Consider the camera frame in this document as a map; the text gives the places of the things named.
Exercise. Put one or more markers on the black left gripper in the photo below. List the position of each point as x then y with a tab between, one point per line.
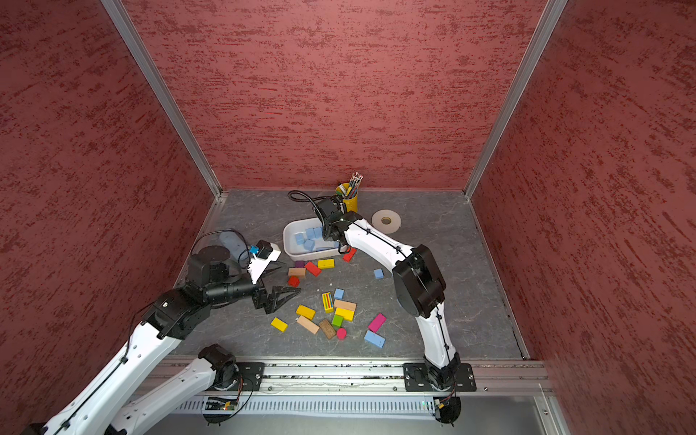
270	304

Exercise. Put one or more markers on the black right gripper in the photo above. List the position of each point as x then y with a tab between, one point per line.
328	232

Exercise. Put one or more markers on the light blue block front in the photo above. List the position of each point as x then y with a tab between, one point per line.
374	339

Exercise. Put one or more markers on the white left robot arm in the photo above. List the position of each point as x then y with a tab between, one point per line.
106	406

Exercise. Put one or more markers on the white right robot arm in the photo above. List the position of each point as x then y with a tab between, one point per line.
418	282

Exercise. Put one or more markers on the red small block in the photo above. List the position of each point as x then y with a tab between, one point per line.
293	281

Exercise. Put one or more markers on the yellow metal pencil bucket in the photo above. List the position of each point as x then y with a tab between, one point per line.
351	205

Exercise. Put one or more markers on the tan block left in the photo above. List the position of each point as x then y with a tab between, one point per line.
296	272

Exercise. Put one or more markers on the yellow block front left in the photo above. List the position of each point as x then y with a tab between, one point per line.
280	325

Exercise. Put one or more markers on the yellow block centre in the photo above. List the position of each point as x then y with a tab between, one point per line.
306	312

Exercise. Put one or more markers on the white rectangular bowl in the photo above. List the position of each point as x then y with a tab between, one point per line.
324	249

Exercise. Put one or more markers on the bundle of pencils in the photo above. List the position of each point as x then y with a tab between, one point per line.
354	184

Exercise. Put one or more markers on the red flat block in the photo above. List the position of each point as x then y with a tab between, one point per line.
313	269

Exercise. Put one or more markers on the natural wood long block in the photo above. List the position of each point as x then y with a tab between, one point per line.
308	324

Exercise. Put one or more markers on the red upright block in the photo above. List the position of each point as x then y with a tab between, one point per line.
349	255

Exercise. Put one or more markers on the striped yellow block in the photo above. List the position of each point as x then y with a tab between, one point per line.
328	303

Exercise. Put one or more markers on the yellow block near bowl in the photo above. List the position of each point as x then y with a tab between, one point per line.
326	264

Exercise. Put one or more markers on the dark wood block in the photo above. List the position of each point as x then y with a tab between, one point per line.
327	328

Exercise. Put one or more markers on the white tape roll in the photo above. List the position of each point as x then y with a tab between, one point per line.
386	221

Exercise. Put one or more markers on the tan wood block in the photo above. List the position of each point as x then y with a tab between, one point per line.
341	304

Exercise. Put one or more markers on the green small block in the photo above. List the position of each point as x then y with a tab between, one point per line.
337	321

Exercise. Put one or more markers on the yellow block beside green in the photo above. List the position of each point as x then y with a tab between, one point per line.
347	315

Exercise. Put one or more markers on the magenta block front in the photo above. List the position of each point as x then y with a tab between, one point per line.
377	323

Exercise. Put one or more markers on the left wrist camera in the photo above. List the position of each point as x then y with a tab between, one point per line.
260	256

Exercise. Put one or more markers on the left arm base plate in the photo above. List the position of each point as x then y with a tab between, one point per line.
244	376

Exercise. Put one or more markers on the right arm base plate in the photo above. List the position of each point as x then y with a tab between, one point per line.
420	377

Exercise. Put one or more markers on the aluminium front rail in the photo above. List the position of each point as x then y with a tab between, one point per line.
380	376

